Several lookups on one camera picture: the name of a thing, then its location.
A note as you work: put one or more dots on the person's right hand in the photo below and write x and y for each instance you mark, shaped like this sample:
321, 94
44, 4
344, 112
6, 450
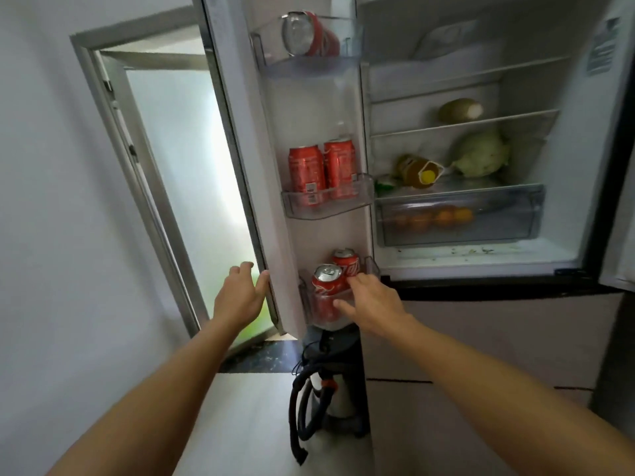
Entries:
377, 304

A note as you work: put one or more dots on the person's left hand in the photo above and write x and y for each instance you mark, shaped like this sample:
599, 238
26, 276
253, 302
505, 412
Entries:
240, 297

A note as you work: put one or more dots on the pink refrigerator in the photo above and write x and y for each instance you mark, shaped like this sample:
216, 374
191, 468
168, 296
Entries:
471, 342

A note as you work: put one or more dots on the bunch of oranges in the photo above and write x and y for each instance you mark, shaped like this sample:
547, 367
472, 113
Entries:
436, 218

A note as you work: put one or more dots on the dark juice bottle green label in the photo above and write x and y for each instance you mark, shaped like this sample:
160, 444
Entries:
416, 170

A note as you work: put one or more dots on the clear crisper drawer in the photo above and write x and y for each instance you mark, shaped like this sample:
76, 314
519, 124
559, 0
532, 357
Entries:
506, 228

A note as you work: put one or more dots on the green cabbage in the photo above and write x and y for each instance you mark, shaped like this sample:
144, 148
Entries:
481, 156

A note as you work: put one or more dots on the pale bare white radish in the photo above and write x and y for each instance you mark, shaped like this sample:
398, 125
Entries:
459, 111

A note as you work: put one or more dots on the person's left forearm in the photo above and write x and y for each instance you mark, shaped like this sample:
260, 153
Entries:
144, 406

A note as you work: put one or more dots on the person's right forearm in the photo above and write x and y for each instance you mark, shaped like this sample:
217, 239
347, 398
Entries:
506, 401

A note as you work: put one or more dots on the clear plastic door bin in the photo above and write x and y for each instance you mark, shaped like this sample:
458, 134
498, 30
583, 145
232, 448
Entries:
307, 64
327, 205
317, 312

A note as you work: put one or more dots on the frosted glass door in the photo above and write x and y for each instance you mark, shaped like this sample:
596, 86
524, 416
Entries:
188, 183

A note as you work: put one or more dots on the white thermostat housing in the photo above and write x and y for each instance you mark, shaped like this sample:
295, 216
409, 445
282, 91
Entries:
446, 39

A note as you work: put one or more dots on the grey label sticker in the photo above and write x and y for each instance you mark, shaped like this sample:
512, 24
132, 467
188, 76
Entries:
602, 47

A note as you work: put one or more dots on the metal door frame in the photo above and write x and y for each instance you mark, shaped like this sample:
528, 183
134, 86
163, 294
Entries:
134, 39

